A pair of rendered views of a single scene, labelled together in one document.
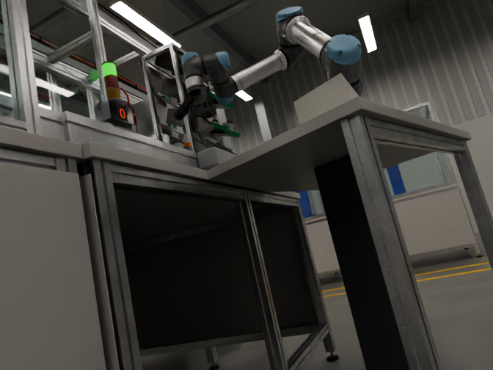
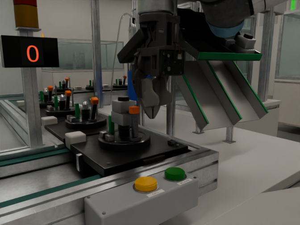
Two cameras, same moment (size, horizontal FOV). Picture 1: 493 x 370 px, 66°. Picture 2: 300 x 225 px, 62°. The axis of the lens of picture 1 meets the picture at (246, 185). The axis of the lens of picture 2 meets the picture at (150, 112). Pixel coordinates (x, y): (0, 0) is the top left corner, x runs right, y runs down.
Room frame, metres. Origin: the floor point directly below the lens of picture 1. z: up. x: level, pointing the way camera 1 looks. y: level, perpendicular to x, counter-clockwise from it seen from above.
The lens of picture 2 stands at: (0.97, -0.16, 1.18)
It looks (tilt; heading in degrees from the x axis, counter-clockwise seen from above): 11 degrees down; 32
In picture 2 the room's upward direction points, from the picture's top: straight up
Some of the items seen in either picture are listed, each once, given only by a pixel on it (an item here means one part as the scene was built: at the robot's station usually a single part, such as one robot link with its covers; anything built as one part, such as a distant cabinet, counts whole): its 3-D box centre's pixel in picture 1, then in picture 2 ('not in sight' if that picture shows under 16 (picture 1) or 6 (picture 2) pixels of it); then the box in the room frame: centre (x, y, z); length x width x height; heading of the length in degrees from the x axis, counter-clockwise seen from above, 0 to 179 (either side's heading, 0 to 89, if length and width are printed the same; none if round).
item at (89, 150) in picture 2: not in sight; (124, 146); (1.47, 0.24, 0.96); 0.24 x 0.24 x 0.02; 69
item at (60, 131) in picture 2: not in sight; (85, 112); (1.57, 0.48, 1.01); 0.24 x 0.24 x 0.13; 69
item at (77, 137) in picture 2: not in sight; (75, 140); (1.42, 0.37, 0.97); 0.05 x 0.05 x 0.04; 69
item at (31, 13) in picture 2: (113, 95); (26, 17); (1.34, 0.42, 1.29); 0.05 x 0.05 x 0.05
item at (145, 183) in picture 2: not in sight; (145, 185); (1.32, 0.07, 0.96); 0.04 x 0.04 x 0.02
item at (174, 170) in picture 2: not in sight; (174, 175); (1.38, 0.04, 0.96); 0.04 x 0.04 x 0.02
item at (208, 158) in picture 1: (221, 161); (146, 201); (1.32, 0.07, 0.93); 0.21 x 0.07 x 0.06; 159
